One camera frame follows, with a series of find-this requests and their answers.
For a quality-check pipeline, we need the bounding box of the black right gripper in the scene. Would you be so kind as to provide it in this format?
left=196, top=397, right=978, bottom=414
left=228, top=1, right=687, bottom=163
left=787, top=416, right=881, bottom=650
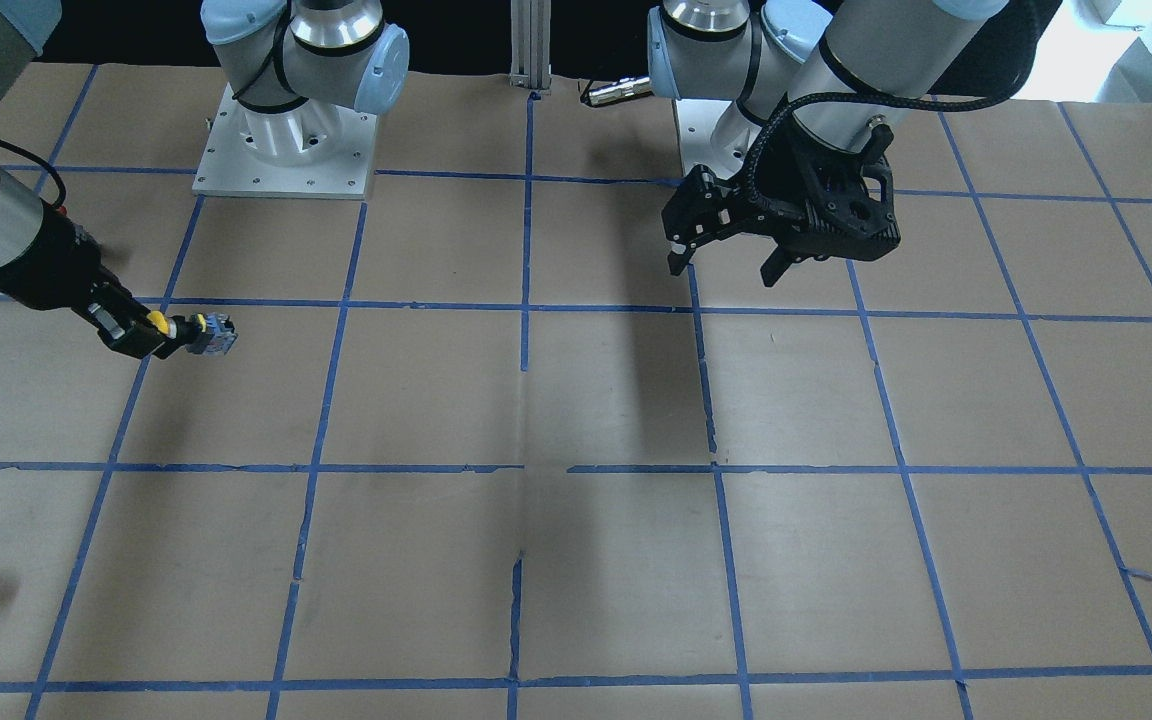
left=0, top=210, right=175, bottom=359

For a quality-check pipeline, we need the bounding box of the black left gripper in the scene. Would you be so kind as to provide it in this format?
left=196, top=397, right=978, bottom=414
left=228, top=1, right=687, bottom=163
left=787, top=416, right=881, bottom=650
left=660, top=109, right=838, bottom=288

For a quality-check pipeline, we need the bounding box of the yellow push button switch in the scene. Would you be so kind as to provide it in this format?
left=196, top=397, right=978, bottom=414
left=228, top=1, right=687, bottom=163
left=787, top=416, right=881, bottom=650
left=147, top=311, right=238, bottom=359

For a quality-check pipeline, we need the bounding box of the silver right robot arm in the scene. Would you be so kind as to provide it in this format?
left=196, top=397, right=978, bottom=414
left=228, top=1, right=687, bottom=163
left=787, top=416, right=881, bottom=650
left=0, top=1, right=411, bottom=359

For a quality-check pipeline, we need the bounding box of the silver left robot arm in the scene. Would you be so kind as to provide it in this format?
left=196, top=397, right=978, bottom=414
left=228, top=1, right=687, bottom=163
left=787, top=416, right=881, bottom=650
left=581, top=1, right=1048, bottom=287

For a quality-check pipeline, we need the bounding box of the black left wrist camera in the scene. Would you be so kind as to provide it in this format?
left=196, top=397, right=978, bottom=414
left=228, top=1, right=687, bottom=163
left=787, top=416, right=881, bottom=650
left=791, top=118, right=901, bottom=262

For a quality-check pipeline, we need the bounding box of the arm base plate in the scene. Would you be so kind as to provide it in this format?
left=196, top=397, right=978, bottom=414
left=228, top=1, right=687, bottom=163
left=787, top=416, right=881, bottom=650
left=192, top=88, right=381, bottom=200
left=675, top=99, right=788, bottom=181

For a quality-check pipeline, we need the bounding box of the aluminium frame post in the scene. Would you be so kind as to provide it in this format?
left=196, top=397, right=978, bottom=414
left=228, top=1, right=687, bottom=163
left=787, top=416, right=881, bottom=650
left=509, top=0, right=553, bottom=94

